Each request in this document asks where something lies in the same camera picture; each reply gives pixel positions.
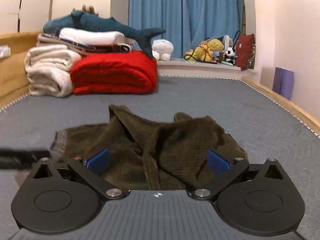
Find olive corduroy pants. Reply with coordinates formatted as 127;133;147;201
50;105;248;191

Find cream folded blanket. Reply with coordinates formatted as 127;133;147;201
24;44;82;98

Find purple box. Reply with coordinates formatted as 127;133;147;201
272;67;295;100

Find red folded blanket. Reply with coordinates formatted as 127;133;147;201
70;51;158;95

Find panda plush toy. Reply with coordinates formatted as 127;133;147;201
223;47;238;66

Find patterned folded cloth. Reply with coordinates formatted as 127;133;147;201
37;34;135;55

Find yellow plush toy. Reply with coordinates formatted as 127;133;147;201
184;39;225;64

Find white folded cloth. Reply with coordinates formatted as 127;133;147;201
59;28;126;46

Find white plush toy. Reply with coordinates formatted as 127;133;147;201
152;39;174;62

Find blue shark plush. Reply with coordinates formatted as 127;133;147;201
43;10;166;58

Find blue curtain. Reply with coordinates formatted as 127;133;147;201
129;0;244;57

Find wooden bed frame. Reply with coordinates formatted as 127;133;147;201
1;32;319;137

